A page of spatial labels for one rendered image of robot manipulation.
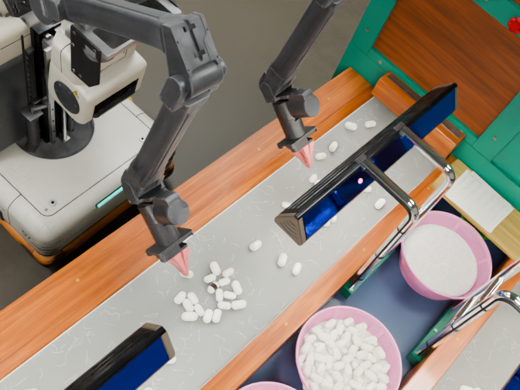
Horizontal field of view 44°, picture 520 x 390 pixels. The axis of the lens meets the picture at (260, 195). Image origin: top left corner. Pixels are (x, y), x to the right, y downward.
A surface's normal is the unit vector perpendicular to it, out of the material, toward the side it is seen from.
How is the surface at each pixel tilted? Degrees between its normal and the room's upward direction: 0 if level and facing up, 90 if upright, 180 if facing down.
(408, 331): 0
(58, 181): 0
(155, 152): 85
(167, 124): 84
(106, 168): 0
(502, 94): 90
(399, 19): 90
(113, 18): 81
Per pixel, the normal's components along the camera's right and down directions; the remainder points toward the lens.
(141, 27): -0.66, 0.41
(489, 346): 0.23, -0.51
